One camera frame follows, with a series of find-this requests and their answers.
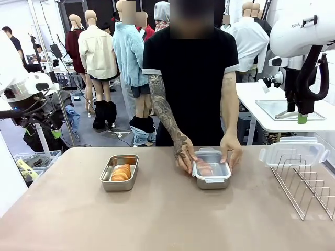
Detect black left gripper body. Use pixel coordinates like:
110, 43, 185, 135
13, 100, 63, 129

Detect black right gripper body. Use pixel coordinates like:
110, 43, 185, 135
284, 69, 299, 101

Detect metal baking tray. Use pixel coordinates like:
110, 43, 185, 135
255, 99, 327, 121

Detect golden croissant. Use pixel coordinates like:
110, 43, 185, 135
111, 163, 131, 182
195, 158, 213, 176

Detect clear plastic clip lid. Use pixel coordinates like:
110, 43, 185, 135
192, 147, 232, 184
258, 136, 330, 168

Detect rectangular steel container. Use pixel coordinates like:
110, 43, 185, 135
99, 154, 139, 192
195, 156, 232, 190

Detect person's left forearm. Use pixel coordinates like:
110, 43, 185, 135
221, 96, 240, 138

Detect person's tattooed right forearm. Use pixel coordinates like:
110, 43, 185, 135
150, 99, 189, 143

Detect person's left hand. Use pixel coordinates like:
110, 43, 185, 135
219, 133, 243, 175

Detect person's right hand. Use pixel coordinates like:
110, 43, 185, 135
173, 134, 197, 175

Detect metal tongs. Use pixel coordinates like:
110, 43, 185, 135
274, 109, 299, 120

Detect clear plastic storage bins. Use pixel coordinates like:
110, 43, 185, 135
13, 150, 62, 188

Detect white side table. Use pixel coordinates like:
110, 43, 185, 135
235, 82, 335, 133

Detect black trousers on mannequin legs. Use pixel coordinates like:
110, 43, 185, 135
93, 100, 118, 130

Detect black tripod stand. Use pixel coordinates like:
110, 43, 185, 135
27, 32, 50, 76

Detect mannequin in white shirt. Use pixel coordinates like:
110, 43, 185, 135
226, 1, 270, 73

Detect mannequin in black jacket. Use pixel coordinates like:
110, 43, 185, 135
251, 2, 274, 69

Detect black tablet on stand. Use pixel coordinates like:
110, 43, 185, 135
49, 43, 63, 60

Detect mannequin in red dress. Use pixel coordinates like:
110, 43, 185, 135
64, 14, 87, 105

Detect background man in black shirt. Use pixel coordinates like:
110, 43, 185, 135
1, 26, 27, 66

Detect lowered blue jeans on mannequin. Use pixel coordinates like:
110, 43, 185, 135
129, 115, 157, 147

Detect mannequin in cream jacket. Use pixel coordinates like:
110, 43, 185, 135
77, 9, 118, 116

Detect person in black t-shirt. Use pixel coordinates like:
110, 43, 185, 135
142, 0, 240, 147

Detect mannequin in light blue shirt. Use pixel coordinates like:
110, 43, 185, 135
111, 0, 155, 118

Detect metal wire rack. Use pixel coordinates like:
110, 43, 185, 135
269, 154, 335, 221

